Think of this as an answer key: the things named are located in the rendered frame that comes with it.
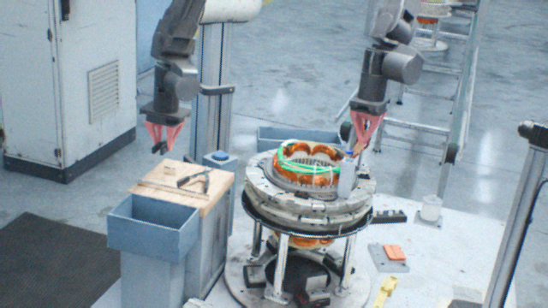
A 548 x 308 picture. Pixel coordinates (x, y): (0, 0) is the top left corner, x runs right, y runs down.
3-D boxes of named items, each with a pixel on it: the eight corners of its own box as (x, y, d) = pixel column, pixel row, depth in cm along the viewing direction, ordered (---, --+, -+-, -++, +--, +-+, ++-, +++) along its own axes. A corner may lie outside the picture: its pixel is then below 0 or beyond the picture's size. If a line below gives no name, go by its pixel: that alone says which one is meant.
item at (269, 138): (326, 211, 196) (338, 131, 184) (330, 229, 186) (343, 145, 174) (250, 207, 194) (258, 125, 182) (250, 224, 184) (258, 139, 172)
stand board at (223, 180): (204, 217, 135) (205, 209, 134) (127, 200, 139) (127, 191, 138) (234, 180, 153) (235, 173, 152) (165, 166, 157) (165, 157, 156)
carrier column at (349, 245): (346, 293, 154) (359, 222, 146) (336, 290, 155) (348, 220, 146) (348, 287, 156) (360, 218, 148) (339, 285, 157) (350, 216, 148)
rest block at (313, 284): (300, 291, 150) (303, 274, 148) (321, 287, 152) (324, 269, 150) (309, 302, 146) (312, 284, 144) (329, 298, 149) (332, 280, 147)
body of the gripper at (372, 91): (390, 105, 133) (396, 72, 130) (378, 115, 124) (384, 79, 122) (361, 99, 135) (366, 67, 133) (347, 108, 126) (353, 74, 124)
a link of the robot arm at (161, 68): (174, 56, 135) (150, 56, 132) (188, 64, 130) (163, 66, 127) (173, 85, 138) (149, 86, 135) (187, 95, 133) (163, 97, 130)
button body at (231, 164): (232, 234, 178) (238, 157, 167) (216, 244, 173) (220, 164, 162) (215, 226, 182) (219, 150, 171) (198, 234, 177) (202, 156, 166)
